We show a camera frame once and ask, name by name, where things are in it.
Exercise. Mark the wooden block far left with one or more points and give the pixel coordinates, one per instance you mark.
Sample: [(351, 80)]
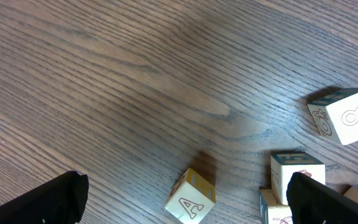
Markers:
[(336, 115)]

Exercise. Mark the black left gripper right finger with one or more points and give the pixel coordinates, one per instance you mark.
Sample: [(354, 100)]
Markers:
[(314, 203)]

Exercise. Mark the wooden block red circle drawing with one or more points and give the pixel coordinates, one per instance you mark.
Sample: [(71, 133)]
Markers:
[(271, 211)]

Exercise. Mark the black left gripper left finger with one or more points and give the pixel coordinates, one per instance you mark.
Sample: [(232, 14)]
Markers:
[(61, 200)]

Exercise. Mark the wooden block yellow side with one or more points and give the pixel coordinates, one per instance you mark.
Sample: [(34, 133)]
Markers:
[(191, 198)]

